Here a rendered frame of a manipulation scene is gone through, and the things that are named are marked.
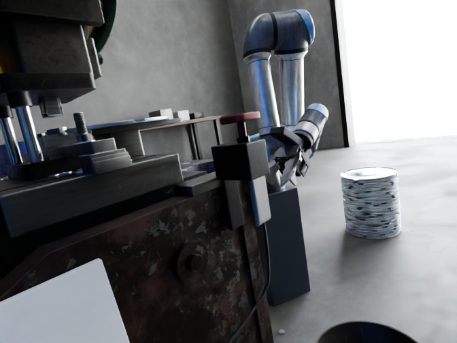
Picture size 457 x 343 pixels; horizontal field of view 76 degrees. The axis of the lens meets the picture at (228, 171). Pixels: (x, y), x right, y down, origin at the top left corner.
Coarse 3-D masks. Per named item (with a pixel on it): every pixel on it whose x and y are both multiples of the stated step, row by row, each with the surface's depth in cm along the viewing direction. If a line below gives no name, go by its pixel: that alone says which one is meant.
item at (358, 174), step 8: (360, 168) 179; (368, 168) 177; (384, 168) 170; (392, 168) 165; (344, 176) 167; (352, 176) 164; (360, 176) 162; (368, 176) 159; (376, 176) 156; (384, 176) 154
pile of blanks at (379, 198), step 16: (352, 192) 162; (368, 192) 155; (384, 192) 153; (352, 208) 162; (368, 208) 156; (384, 208) 154; (352, 224) 165; (368, 224) 158; (384, 224) 156; (400, 224) 160
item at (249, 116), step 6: (234, 114) 54; (240, 114) 53; (246, 114) 54; (252, 114) 55; (258, 114) 56; (222, 120) 55; (228, 120) 54; (234, 120) 53; (240, 120) 53; (246, 120) 54; (240, 126) 56; (240, 132) 57; (246, 132) 57
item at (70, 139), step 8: (48, 136) 56; (56, 136) 57; (64, 136) 58; (72, 136) 59; (40, 144) 58; (48, 144) 56; (56, 144) 57; (64, 144) 58; (72, 144) 59; (48, 152) 56; (56, 152) 57
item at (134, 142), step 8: (160, 120) 74; (168, 120) 76; (176, 120) 78; (104, 128) 64; (112, 128) 65; (120, 128) 67; (128, 128) 68; (136, 128) 69; (144, 128) 78; (96, 136) 72; (104, 136) 69; (112, 136) 68; (120, 136) 69; (128, 136) 70; (136, 136) 72; (120, 144) 69; (128, 144) 70; (136, 144) 72; (128, 152) 70; (136, 152) 72
